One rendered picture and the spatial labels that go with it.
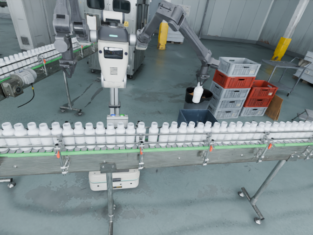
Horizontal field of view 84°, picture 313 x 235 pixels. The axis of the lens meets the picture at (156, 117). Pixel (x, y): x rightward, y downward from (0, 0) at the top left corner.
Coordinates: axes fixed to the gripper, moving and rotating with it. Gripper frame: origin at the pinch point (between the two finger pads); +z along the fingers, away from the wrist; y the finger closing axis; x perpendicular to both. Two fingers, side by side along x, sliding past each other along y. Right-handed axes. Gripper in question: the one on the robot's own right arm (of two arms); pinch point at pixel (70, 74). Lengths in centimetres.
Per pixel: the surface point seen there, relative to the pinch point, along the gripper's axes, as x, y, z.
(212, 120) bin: 115, -25, 48
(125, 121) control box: 31.2, 3.1, 30.1
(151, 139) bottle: 47, 18, 34
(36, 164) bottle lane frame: -21, 21, 49
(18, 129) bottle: -25.3, 17.4, 25.0
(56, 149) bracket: -5.7, 26.5, 31.5
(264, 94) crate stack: 311, -170, 88
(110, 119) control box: 20.8, 2.4, 29.0
